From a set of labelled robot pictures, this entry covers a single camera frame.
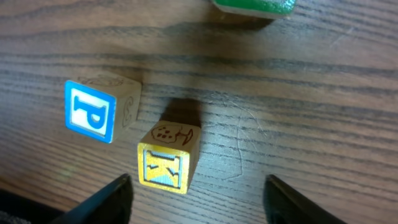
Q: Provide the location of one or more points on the blue letter P block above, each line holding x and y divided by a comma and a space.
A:
101, 105

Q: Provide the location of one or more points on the yellow block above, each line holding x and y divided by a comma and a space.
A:
167, 156

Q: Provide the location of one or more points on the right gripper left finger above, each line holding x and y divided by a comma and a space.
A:
110, 205

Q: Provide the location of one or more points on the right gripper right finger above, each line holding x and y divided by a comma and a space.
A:
284, 205

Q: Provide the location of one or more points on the green letter Z block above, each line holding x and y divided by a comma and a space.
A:
268, 9

